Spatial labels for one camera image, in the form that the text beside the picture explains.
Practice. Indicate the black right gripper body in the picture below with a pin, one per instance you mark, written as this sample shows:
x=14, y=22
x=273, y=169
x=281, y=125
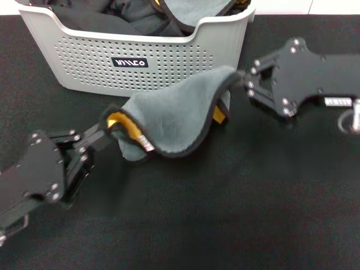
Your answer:
x=309, y=76

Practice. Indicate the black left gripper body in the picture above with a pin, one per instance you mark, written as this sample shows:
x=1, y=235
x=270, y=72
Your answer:
x=33, y=174

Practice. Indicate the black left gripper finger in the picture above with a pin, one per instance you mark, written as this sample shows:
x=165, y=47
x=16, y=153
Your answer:
x=81, y=168
x=84, y=135

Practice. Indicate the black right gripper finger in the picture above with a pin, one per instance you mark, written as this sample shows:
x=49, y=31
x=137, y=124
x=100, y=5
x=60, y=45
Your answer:
x=264, y=63
x=261, y=94

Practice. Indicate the grey and yellow towel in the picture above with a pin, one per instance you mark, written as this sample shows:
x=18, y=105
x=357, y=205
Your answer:
x=174, y=112

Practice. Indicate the grey towel with black trim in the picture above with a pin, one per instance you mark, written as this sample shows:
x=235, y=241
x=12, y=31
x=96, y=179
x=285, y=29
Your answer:
x=194, y=9

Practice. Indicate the grey perforated storage box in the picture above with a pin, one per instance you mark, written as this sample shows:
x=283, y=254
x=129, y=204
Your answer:
x=126, y=42

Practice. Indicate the black tablecloth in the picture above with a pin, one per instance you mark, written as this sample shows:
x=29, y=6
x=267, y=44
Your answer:
x=225, y=211

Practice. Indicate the black cloth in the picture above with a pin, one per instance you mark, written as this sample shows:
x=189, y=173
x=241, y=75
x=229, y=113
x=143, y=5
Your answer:
x=92, y=22

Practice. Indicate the dark charcoal cloth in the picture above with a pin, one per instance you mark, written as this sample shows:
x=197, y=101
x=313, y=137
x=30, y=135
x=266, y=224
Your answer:
x=135, y=14

